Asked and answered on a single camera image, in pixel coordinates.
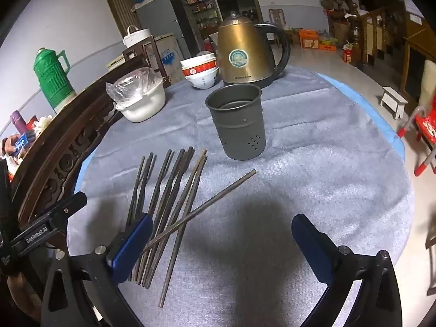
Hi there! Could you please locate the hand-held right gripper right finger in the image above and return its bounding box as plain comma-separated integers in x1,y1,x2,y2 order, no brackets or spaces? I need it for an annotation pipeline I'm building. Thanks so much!
291,213,409,327

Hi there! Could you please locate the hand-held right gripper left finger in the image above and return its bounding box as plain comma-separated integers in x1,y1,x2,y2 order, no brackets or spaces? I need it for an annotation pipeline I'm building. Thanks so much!
40,213,154,327

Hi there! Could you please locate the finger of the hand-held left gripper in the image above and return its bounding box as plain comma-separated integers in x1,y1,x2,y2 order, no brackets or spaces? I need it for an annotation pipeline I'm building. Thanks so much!
10,191,88,258

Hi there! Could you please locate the bunch of metal chopsticks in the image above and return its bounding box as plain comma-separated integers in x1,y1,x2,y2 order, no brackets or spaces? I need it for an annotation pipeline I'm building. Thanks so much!
125,146,257,309

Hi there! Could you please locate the carved dark wooden chair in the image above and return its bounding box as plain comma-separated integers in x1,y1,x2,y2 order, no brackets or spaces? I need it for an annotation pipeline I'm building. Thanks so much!
10,54,150,314

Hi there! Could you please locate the grey tablecloth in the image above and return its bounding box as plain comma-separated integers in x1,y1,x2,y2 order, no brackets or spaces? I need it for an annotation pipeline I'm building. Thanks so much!
66,65,416,327

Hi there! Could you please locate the blue small box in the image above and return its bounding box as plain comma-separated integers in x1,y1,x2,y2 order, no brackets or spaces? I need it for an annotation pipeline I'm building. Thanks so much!
7,133,36,155

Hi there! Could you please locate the purple bottle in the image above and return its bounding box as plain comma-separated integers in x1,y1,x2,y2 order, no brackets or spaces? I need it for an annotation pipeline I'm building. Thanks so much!
10,110,28,133

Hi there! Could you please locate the green thermos jug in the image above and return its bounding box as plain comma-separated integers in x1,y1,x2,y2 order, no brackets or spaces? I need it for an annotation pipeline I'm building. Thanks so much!
33,48,77,114

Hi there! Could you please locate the white ceramic pot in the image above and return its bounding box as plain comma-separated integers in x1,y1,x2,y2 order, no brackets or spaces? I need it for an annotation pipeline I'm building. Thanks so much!
115,82,166,123

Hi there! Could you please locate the blue table cover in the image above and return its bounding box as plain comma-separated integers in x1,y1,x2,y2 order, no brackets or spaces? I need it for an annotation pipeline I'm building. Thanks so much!
315,71,407,161

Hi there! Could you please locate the clear plastic bag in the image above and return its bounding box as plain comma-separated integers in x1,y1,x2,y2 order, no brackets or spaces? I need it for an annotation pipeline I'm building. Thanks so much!
105,67,164,104

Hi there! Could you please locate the red and white chair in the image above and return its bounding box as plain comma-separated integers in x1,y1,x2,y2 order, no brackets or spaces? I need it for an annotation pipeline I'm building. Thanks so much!
397,105,436,177

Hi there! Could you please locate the small white stool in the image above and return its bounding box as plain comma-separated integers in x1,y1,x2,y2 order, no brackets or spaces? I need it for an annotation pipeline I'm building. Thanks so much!
380,87,408,120

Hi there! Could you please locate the red and white bowl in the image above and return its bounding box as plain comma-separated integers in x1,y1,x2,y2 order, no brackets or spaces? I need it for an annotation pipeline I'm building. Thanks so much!
180,54,217,77

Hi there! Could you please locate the white cardboard box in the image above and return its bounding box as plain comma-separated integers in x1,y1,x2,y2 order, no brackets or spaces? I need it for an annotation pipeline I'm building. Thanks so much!
152,33,184,82

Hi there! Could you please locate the white lidded bucket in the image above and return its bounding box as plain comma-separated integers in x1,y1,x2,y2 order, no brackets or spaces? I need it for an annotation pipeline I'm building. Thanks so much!
123,25,151,48

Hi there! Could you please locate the orange cardboard box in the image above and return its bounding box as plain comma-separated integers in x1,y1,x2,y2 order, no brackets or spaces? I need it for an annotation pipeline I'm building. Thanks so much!
299,29,321,49

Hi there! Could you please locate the gold electric kettle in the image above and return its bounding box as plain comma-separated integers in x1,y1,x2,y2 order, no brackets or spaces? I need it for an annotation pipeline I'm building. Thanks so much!
217,12,291,89

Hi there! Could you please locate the wooden stair railing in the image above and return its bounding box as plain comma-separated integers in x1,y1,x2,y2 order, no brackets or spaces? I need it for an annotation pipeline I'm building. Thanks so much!
351,3,406,72

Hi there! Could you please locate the brown wooden door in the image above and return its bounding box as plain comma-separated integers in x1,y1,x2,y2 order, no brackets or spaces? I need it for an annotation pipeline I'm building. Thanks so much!
99,0,154,43

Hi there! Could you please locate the grey refrigerator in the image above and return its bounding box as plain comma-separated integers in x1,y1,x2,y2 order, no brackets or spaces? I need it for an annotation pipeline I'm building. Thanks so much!
133,0,201,62

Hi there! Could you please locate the light wooden chair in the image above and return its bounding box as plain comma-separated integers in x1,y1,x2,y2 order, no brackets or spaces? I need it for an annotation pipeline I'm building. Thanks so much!
268,8,290,29

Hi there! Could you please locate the shelf with goods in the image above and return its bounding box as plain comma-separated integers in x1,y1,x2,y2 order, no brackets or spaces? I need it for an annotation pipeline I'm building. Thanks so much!
179,0,222,40

